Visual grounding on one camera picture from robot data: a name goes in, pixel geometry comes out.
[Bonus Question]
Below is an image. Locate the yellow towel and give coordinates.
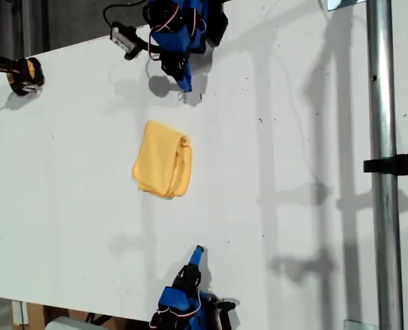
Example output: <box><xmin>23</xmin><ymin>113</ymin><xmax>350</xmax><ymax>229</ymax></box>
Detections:
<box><xmin>131</xmin><ymin>120</ymin><xmax>193</xmax><ymax>200</ymax></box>

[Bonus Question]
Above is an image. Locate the white container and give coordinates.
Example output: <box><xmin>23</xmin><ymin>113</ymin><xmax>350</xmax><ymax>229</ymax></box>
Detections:
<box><xmin>45</xmin><ymin>316</ymin><xmax>88</xmax><ymax>330</ymax></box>

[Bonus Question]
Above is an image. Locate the brown cardboard box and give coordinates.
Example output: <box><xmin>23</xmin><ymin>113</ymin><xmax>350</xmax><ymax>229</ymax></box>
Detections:
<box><xmin>21</xmin><ymin>302</ymin><xmax>150</xmax><ymax>330</ymax></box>

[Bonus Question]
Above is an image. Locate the black clamp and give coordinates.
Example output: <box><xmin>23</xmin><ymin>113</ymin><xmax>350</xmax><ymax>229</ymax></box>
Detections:
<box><xmin>363</xmin><ymin>146</ymin><xmax>408</xmax><ymax>183</ymax></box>

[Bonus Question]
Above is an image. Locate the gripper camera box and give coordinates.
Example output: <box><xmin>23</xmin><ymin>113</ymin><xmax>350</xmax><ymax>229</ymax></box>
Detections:
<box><xmin>109</xmin><ymin>22</ymin><xmax>139</xmax><ymax>52</ymax></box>
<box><xmin>216</xmin><ymin>308</ymin><xmax>233</xmax><ymax>330</ymax></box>

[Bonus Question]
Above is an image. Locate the gripper camera cable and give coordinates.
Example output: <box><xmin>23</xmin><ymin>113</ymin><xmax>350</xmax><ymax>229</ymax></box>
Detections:
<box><xmin>102</xmin><ymin>0</ymin><xmax>150</xmax><ymax>27</ymax></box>

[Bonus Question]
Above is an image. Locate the white table bracket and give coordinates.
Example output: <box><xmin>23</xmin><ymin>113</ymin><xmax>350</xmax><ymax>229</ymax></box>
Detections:
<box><xmin>11</xmin><ymin>300</ymin><xmax>29</xmax><ymax>326</ymax></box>

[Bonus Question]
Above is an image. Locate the steel post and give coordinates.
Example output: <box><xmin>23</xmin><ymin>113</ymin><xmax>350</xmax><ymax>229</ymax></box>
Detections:
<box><xmin>365</xmin><ymin>0</ymin><xmax>405</xmax><ymax>330</ymax></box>

